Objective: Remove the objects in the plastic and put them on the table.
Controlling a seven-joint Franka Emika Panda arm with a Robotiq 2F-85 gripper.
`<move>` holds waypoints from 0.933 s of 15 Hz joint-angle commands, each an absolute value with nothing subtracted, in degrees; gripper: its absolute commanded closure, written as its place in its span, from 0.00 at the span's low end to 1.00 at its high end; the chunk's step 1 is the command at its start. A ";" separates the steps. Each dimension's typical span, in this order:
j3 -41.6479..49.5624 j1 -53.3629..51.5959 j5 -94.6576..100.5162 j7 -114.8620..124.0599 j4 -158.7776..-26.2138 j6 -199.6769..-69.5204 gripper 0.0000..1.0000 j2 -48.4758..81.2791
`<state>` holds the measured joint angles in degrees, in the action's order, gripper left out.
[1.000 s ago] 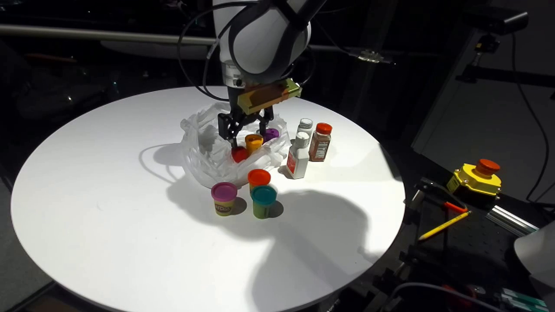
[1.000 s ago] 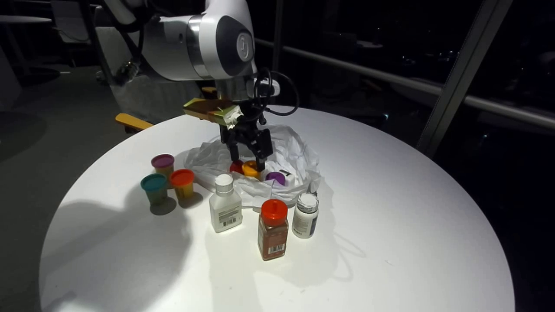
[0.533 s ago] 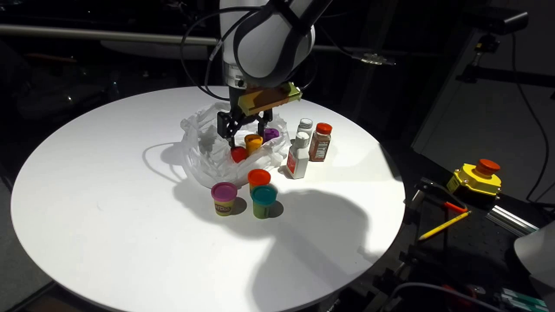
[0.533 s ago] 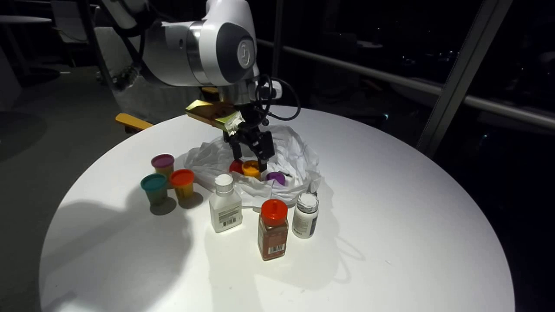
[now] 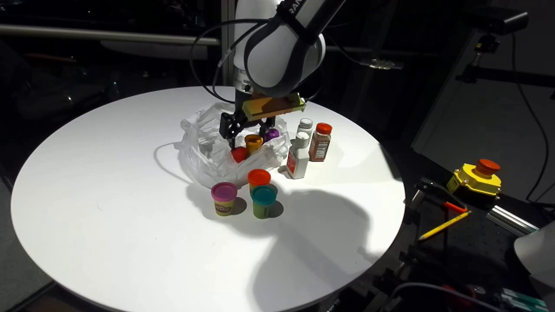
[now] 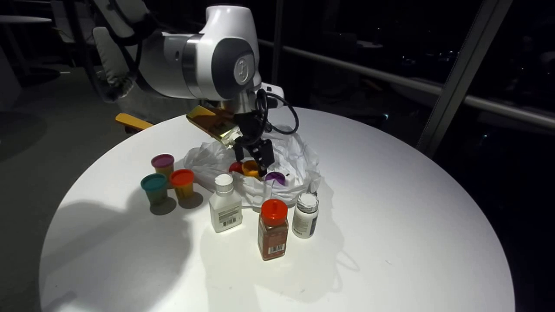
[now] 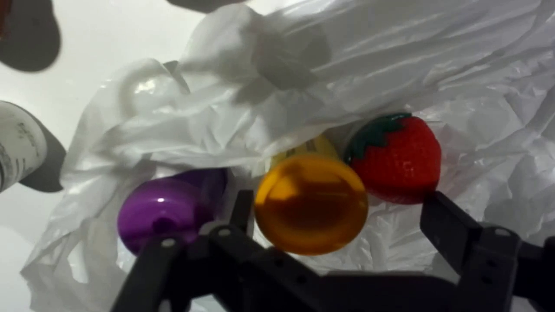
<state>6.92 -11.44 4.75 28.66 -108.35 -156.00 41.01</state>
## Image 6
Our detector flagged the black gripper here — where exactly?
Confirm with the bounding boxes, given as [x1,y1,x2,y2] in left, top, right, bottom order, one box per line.
[232,109,277,174]

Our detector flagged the yellow-lid dough tub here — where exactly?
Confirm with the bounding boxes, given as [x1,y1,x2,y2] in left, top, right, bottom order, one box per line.
[241,160,264,179]

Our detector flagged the purple lid container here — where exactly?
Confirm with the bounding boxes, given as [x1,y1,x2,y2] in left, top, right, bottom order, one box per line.
[264,170,288,187]

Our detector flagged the square white bottle white cap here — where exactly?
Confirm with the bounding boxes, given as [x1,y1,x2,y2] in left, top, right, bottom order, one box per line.
[208,174,244,236]

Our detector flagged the orange-lid yellow dough tub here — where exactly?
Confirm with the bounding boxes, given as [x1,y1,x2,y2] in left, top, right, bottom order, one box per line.
[168,168,199,205]

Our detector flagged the red-lid spice bottle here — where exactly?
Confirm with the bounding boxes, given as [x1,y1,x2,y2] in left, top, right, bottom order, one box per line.
[257,198,290,264]

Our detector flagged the round white pill bottle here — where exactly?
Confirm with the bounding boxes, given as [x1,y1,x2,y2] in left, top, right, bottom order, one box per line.
[291,191,321,241]

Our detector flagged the pink-lid dough tub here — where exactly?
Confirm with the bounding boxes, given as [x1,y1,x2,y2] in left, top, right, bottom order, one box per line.
[149,153,177,179]

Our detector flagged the teal-lid dough tub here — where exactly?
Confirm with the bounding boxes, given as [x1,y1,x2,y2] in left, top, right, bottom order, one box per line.
[139,174,172,208]

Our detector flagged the translucent white plastic bag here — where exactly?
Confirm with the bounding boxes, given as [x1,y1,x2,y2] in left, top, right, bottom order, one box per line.
[186,128,323,212]

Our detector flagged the grey chair wooden armrests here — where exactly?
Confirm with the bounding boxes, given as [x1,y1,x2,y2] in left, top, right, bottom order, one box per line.
[92,24,156,134]

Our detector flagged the round background table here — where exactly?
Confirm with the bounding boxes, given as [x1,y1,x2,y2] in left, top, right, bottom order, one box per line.
[0,14,55,28]

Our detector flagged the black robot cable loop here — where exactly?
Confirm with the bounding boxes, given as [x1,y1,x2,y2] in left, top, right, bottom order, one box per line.
[255,87,302,137]

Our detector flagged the thin dark window post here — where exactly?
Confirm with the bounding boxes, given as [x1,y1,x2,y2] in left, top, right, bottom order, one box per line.
[269,0,290,104]

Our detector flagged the grey horizontal window rail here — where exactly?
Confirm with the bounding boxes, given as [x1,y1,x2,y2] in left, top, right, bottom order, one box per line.
[257,37,555,132]

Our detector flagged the grey window frame post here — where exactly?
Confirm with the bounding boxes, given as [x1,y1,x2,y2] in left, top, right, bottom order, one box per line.
[414,0,515,156]

